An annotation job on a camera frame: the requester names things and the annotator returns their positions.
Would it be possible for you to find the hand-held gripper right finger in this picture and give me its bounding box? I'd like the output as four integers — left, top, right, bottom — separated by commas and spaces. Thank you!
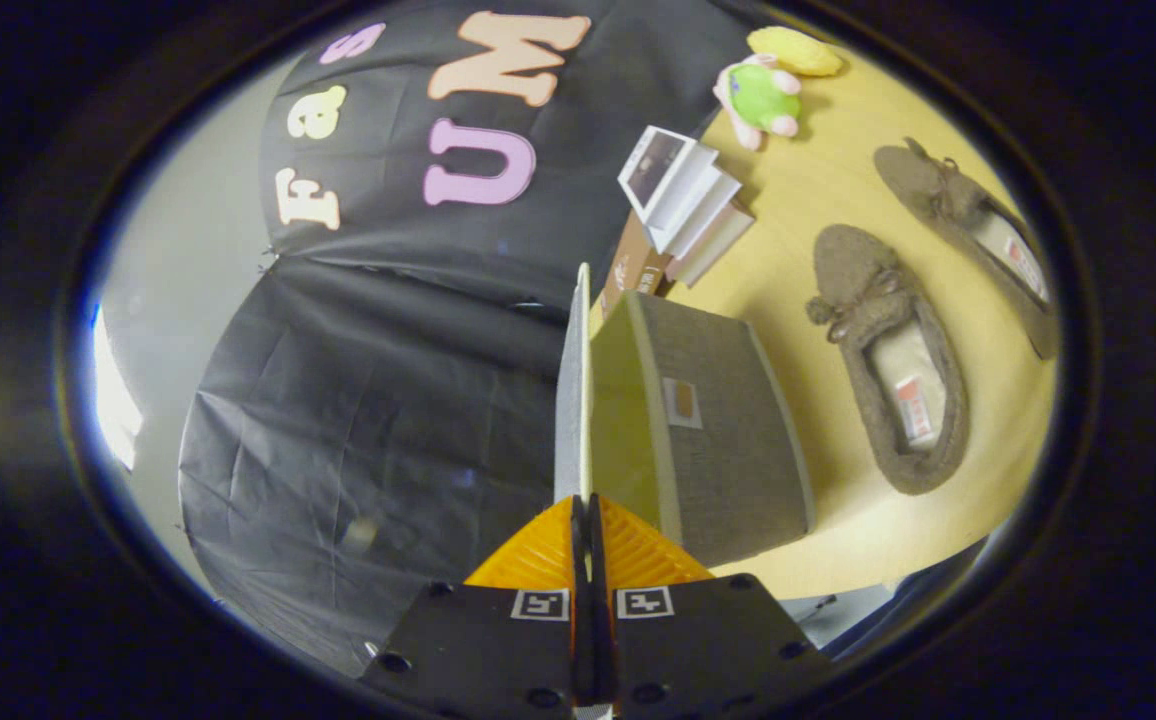
590, 494, 836, 717

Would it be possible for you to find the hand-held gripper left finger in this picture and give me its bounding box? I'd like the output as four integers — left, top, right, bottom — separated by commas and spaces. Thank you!
358, 496, 581, 717

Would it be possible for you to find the grey fabric storage box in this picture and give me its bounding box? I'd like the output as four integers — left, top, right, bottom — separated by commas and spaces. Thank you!
552, 262, 817, 568

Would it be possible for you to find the brown fuzzy slipper shoe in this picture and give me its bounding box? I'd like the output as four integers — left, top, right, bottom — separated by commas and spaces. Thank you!
805, 224, 971, 497
873, 137, 1062, 362

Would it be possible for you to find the blue clothing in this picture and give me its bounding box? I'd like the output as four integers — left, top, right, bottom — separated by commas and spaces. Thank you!
818, 538, 987, 659

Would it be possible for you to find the black backdrop cloth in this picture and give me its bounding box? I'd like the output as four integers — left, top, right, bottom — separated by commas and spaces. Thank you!
178, 0, 774, 679

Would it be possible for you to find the brown book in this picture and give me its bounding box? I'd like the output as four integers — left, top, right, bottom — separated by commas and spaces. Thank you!
599, 210, 679, 323

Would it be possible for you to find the white photo cover book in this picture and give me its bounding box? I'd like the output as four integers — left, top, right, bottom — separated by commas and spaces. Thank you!
617, 125, 719, 227

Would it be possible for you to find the green and pink plush toy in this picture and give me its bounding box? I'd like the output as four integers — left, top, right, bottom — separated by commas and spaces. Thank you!
712, 53, 803, 152

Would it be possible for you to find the yellow plush toy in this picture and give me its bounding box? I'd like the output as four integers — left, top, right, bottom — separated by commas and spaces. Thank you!
746, 26, 845, 78

